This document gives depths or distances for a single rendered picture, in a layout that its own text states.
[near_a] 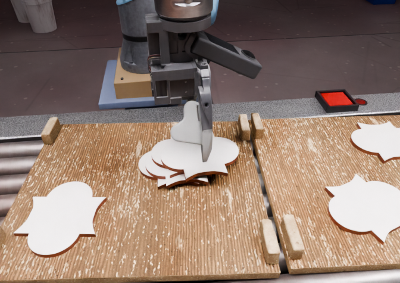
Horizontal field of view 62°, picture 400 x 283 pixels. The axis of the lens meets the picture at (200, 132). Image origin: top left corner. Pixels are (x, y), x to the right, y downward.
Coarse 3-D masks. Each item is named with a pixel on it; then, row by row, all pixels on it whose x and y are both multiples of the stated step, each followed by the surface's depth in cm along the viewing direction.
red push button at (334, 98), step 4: (332, 92) 83; (336, 92) 83; (340, 92) 83; (324, 96) 82; (328, 96) 82; (332, 96) 82; (336, 96) 82; (340, 96) 82; (344, 96) 82; (328, 100) 81; (332, 100) 81; (336, 100) 81; (340, 100) 81; (344, 100) 81; (348, 100) 81; (332, 104) 79; (336, 104) 79; (340, 104) 79; (344, 104) 79; (348, 104) 79
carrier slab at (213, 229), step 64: (64, 128) 71; (128, 128) 71; (128, 192) 56; (192, 192) 56; (256, 192) 56; (0, 256) 47; (64, 256) 47; (128, 256) 47; (192, 256) 47; (256, 256) 47
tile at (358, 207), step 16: (336, 192) 55; (352, 192) 55; (368, 192) 55; (384, 192) 55; (336, 208) 53; (352, 208) 53; (368, 208) 53; (384, 208) 53; (336, 224) 51; (352, 224) 50; (368, 224) 50; (384, 224) 50; (384, 240) 48
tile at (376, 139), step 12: (360, 132) 68; (372, 132) 68; (384, 132) 68; (396, 132) 68; (360, 144) 65; (372, 144) 65; (384, 144) 65; (396, 144) 65; (384, 156) 62; (396, 156) 62
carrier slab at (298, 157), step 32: (288, 128) 71; (320, 128) 71; (352, 128) 71; (288, 160) 63; (320, 160) 63; (352, 160) 63; (288, 192) 56; (320, 192) 56; (320, 224) 51; (288, 256) 47; (320, 256) 47; (352, 256) 47; (384, 256) 47
